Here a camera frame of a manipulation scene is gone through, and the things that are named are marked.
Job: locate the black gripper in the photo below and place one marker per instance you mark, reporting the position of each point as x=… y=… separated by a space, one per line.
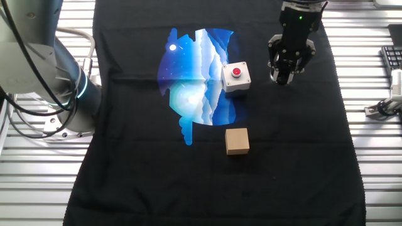
x=298 y=28

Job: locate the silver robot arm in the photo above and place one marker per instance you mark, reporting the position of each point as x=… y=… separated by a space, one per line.
x=25 y=62

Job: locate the grey box with red button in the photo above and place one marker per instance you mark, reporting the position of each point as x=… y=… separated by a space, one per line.
x=243 y=78

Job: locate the wooden cube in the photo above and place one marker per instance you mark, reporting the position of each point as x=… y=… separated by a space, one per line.
x=237 y=141

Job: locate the black keyboard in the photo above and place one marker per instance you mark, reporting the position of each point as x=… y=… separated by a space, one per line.
x=392 y=58

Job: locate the black rectangular box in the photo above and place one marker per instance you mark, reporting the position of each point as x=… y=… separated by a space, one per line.
x=395 y=34

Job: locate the black cloth with blue print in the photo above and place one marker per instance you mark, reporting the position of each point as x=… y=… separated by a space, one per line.
x=157 y=188

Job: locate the silver camera on rail clamp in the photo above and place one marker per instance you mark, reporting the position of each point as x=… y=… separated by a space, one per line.
x=381 y=108

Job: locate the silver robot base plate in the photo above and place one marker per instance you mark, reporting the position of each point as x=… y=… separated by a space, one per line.
x=56 y=127

